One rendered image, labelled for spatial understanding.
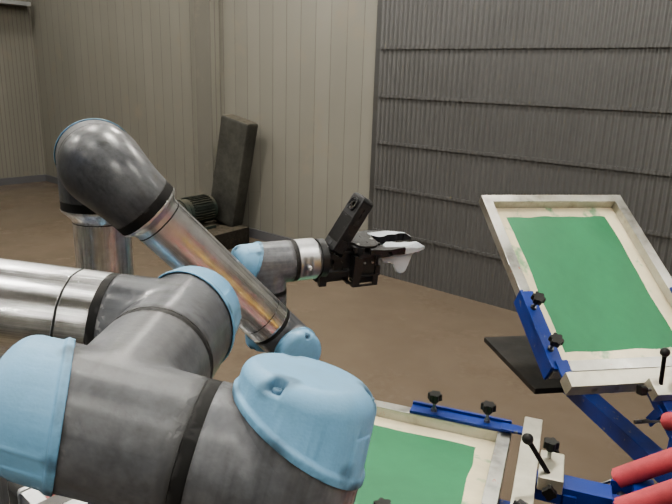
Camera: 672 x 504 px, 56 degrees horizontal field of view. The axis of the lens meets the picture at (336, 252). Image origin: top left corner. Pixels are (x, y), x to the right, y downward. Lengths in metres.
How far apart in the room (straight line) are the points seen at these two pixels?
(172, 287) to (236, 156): 7.00
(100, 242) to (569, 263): 1.78
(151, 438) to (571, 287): 2.09
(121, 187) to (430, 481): 1.21
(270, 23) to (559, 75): 3.45
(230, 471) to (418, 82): 5.90
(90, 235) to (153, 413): 0.71
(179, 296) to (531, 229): 2.12
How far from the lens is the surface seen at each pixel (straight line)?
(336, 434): 0.31
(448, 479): 1.81
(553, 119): 5.51
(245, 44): 7.87
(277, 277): 1.09
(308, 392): 0.31
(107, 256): 1.02
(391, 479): 1.78
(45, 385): 0.34
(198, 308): 0.43
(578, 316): 2.26
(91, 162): 0.88
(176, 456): 0.32
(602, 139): 5.37
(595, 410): 2.37
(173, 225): 0.89
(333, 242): 1.14
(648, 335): 2.34
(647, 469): 1.75
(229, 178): 7.56
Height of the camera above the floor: 1.98
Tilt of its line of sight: 15 degrees down
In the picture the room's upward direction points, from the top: 2 degrees clockwise
